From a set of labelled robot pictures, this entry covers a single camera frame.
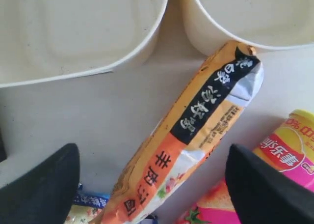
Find blue instant noodle packet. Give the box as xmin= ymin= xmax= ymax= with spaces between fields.
xmin=69 ymin=182 xmax=158 ymax=224

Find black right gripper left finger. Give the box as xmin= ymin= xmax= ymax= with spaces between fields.
xmin=0 ymin=143 xmax=80 ymax=224

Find orange instant noodle packet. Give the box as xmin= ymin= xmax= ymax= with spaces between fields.
xmin=93 ymin=41 xmax=263 ymax=224

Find pink Lay's chip can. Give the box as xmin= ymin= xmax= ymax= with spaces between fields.
xmin=176 ymin=109 xmax=314 ymax=224

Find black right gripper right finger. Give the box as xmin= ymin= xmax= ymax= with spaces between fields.
xmin=225 ymin=144 xmax=314 ymax=224

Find cream bin circle mark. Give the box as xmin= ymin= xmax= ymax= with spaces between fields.
xmin=180 ymin=0 xmax=314 ymax=55

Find cream bin square mark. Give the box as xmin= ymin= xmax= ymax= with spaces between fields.
xmin=0 ymin=0 xmax=168 ymax=88

